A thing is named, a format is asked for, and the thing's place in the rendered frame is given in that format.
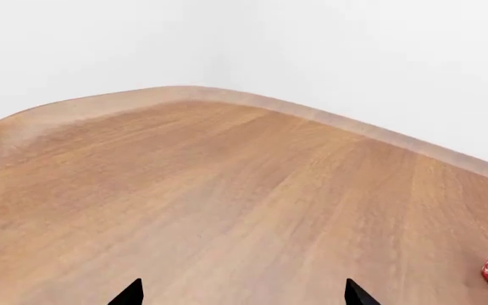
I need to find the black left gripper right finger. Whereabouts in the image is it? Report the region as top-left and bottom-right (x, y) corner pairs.
(345, 277), (374, 305)

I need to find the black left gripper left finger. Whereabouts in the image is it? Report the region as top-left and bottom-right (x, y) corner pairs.
(107, 277), (144, 305)

